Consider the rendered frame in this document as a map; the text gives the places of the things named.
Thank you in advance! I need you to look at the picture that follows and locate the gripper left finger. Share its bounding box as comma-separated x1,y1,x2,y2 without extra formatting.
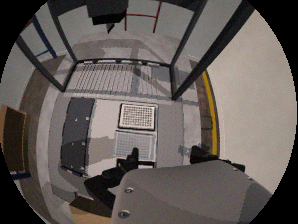
84,148,139,215

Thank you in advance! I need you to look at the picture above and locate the white deep-well block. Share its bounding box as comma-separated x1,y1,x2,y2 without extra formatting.
113,131,153,160

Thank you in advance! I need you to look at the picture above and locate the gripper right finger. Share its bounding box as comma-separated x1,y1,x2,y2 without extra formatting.
190,145,245,173

